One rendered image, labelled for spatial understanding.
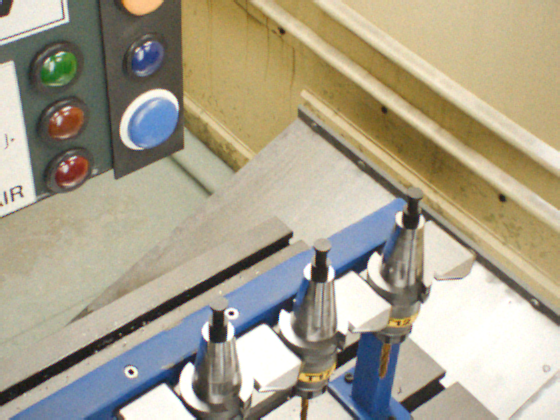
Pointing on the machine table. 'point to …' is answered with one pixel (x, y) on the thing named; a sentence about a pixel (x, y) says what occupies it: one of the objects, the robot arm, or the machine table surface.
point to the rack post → (369, 384)
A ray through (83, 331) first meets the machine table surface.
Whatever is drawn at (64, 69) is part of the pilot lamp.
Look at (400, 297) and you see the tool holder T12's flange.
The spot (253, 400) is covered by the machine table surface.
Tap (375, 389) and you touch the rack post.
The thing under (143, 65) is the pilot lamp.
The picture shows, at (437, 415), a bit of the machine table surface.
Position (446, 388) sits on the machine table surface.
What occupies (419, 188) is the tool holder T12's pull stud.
